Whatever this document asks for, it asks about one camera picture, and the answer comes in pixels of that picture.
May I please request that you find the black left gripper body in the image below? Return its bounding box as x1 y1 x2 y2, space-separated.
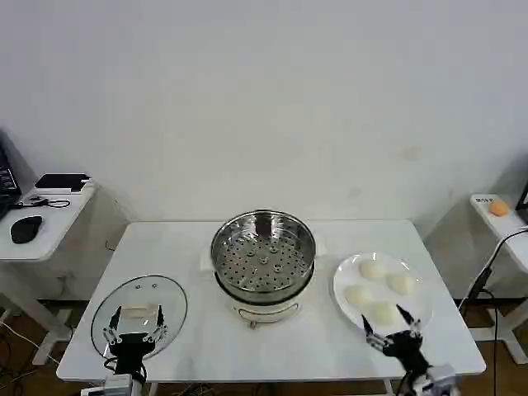
107 332 157 375

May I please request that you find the white steamed bun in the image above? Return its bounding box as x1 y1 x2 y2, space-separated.
343 284 373 308
358 260 388 281
367 301 400 328
386 273 417 296

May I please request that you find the round glass lid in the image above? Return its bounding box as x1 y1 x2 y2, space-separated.
90 274 189 360

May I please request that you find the black flat case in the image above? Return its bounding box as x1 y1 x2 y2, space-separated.
34 172 92 192

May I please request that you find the white side desk with mouse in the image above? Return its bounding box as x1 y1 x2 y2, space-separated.
0 180 98 366

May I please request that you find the black monitor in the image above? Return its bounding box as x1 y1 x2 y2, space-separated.
515 176 528 226

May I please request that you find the black cable with adapter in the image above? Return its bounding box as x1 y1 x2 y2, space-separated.
9 196 72 210

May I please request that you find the steel steamer basket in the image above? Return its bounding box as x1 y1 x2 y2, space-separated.
210 210 318 292

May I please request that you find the black computer mouse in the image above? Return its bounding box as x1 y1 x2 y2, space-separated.
10 214 44 245

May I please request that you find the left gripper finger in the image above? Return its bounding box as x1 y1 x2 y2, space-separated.
102 305 123 346
143 304 170 344

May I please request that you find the white side desk with label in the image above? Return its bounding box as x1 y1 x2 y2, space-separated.
469 192 528 365

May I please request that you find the white work table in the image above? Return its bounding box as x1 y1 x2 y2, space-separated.
56 219 488 396

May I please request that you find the white plate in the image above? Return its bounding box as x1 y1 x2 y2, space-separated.
332 252 436 331

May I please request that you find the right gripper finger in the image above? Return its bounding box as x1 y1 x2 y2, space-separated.
395 304 423 340
361 313 392 352

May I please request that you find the white electric pot base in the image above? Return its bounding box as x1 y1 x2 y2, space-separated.
214 257 316 331

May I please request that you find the black laptop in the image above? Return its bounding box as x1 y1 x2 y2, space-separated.
0 130 23 220

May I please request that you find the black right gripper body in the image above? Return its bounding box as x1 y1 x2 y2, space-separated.
382 329 431 375

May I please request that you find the thick black power cable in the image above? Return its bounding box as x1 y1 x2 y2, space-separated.
455 229 528 344

